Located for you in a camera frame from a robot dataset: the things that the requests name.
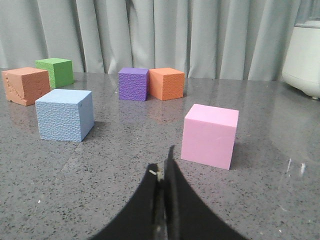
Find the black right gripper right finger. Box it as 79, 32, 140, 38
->
164, 145, 245, 240

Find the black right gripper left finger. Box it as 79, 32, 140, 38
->
92, 163, 158, 240

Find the light blue foam cube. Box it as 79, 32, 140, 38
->
35, 89, 95, 142

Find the pink foam cube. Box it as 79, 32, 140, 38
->
181, 103, 239, 170

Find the purple foam cube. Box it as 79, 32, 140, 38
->
118, 67, 149, 101

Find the green foam cube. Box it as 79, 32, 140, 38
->
35, 58, 74, 89

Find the damaged orange foam cube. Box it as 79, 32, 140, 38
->
1, 67, 51, 106

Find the grey curtain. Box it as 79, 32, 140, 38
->
0, 0, 320, 81

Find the white appliance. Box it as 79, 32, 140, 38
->
281, 19, 320, 99

